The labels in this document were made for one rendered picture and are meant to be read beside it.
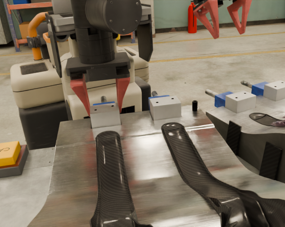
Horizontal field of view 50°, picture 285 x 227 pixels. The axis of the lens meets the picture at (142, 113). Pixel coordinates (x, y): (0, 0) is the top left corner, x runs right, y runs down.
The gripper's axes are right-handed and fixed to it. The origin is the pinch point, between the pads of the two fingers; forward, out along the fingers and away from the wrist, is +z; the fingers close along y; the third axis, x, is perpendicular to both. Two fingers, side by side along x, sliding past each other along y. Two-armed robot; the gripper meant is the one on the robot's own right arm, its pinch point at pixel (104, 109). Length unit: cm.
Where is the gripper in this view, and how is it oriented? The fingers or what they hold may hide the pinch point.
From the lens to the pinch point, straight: 54.6
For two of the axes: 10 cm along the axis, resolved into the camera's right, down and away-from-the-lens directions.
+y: 9.8, -1.3, 1.1
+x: -1.6, -4.1, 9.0
